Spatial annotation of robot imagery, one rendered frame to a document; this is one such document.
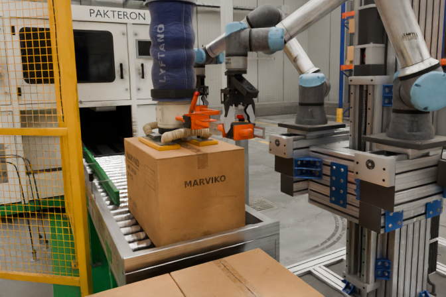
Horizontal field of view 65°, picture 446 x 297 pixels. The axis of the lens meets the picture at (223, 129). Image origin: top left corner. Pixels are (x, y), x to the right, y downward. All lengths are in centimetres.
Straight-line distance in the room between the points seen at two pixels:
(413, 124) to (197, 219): 90
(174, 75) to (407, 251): 128
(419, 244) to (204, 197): 98
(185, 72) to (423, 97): 97
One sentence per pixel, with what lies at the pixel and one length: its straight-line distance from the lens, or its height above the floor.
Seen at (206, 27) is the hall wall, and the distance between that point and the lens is 1134.
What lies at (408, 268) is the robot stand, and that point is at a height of 42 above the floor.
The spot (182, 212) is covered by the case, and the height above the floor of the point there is 71.
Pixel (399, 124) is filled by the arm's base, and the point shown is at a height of 109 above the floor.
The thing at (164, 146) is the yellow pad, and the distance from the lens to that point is 155.
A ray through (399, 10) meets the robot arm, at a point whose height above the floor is 144.
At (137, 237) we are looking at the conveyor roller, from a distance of 174.
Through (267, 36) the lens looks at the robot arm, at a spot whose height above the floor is 138.
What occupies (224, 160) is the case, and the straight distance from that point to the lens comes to 152.
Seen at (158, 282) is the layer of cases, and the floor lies 54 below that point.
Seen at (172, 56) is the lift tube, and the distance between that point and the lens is 162.
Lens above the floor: 125
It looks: 8 degrees down
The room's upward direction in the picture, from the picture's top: 1 degrees counter-clockwise
